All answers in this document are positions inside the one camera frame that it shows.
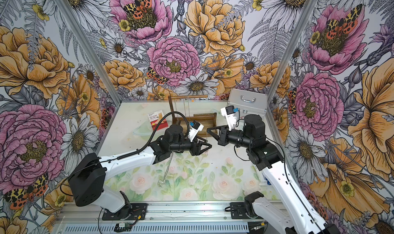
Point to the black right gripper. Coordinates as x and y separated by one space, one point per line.
222 138

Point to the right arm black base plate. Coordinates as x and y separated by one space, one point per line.
241 210

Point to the red white small box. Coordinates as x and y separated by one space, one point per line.
154 119

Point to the silver metal first-aid case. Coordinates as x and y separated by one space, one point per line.
248 102

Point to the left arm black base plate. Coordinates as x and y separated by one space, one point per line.
135 212

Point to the aluminium front rail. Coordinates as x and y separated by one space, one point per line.
187 216

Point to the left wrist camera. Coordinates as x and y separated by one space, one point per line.
195 128

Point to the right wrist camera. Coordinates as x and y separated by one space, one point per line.
232 116

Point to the small green circuit board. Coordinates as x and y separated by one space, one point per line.
121 227

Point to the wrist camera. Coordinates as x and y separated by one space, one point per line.
232 116
195 128

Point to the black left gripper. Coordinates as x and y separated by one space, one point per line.
194 151

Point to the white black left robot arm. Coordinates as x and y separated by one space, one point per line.
87 181

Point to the wooden jewelry display stand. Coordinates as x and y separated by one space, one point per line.
206 118

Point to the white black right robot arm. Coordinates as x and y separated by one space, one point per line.
301 217

